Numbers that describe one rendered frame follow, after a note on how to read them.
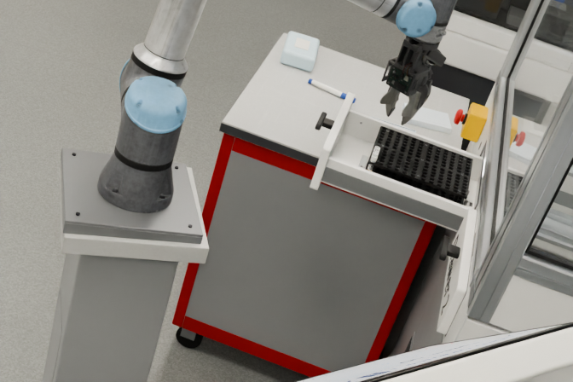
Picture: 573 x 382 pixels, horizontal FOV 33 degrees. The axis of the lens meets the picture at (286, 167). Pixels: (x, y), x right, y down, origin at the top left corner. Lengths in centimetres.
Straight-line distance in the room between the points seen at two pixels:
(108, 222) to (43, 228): 125
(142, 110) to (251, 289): 88
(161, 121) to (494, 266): 67
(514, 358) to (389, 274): 125
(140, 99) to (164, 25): 17
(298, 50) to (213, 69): 159
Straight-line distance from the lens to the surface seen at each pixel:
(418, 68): 205
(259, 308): 258
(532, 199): 152
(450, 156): 218
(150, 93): 183
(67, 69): 396
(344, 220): 237
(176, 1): 188
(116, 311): 202
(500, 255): 158
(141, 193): 187
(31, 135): 351
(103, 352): 210
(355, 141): 223
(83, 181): 195
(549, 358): 124
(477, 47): 286
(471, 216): 194
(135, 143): 184
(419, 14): 181
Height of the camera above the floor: 189
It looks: 31 degrees down
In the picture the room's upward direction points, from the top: 18 degrees clockwise
